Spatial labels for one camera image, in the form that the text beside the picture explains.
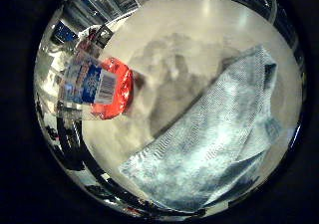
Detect clear spray bottle red liquid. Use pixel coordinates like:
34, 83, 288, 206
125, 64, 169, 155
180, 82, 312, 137
59, 49, 136, 120

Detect white blue-striped cloth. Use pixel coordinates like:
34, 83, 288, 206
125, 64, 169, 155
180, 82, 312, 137
119, 44, 283, 214

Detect blue screen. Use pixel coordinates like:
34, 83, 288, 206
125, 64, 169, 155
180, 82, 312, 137
53, 22, 80, 43

